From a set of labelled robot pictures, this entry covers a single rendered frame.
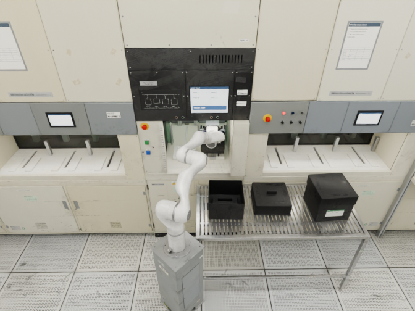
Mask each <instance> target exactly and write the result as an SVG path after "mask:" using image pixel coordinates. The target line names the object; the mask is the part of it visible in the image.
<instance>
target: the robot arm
mask: <svg viewBox="0 0 415 311"><path fill-rule="evenodd" d="M203 129H204V130H206V132H203V131H196V132H195V133H194V134H193V136H192V138H191V139H190V141H189V142H188V143H186V144H185V145H183V146H182V147H180V148H179V149H178V150H177V152H176V155H175V156H176V159H177V160H178V161H179V162H181V163H184V164H190V165H191V166H190V167H188V168H186V169H184V170H182V171H181V172H180V173H179V175H178V178H177V181H176V184H175V190H176V192H177V194H178V195H179V197H180V202H174V201H170V200H165V199H163V200H160V201H159V202H158V203H157V204H156V208H155V213H156V216H157V218H158V219H159V220H160V221H161V222H162V224H163V225H165V226H166V228H167V237H168V240H167V241H166V242H165V244H164V251H165V253H166V254H167V255H168V256H169V257H172V258H181V257H183V256H185V255H187V253H188V252H189V251H190V247H191V244H190V241H189V240H188V238H186V237H185V226H184V223H185V222H187V221H189V219H190V217H191V208H190V202H189V191H190V186H191V182H192V180H193V177H194V176H195V175H196V174H197V173H198V172H200V171H201V170H202V169H204V168H205V166H206V165H207V163H208V158H207V156H206V154H204V153H202V152H198V151H193V150H192V149H195V148H197V147H199V146H200V145H202V144H206V146H207V147H208V148H211V149H212V148H215V147H216V145H217V143H219V142H221V141H224V140H225V135H224V134H223V132H221V131H219V130H221V128H219V126H206V127H204V128H203Z"/></svg>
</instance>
